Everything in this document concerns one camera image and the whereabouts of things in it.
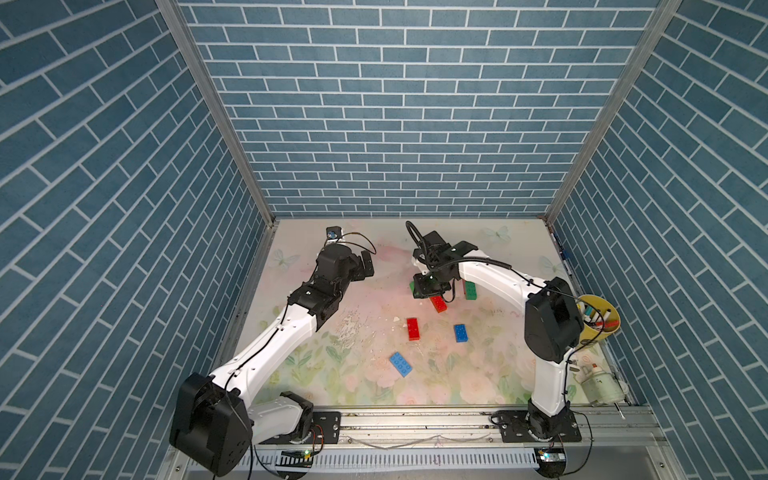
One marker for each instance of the yellow cup with markers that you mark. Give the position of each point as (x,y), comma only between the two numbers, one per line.
(601,318)

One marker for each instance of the red lego brick horizontal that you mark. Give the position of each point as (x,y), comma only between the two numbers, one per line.
(439,304)

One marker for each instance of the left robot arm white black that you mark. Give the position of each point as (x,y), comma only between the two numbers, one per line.
(216,421)

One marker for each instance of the aluminium front rail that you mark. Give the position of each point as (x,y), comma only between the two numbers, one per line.
(439,429)

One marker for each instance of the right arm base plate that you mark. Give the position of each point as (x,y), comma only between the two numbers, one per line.
(516,426)

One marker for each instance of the small blue lego brick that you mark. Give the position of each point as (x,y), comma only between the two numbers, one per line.
(460,333)

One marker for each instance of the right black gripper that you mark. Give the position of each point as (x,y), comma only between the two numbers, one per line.
(421,291)

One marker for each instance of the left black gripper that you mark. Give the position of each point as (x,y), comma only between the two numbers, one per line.
(358,271)

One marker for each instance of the long blue lego brick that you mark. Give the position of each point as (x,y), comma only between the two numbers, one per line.
(401,365)

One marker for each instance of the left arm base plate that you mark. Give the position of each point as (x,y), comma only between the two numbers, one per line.
(320,426)

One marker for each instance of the long green lego brick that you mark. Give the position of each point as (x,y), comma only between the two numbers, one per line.
(470,290)

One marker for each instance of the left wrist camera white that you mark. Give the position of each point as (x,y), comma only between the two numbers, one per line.
(334,233)

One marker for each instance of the red lego brick vertical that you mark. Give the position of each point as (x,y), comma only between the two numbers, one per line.
(413,330)

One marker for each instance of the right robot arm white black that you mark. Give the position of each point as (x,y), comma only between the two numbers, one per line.
(552,327)

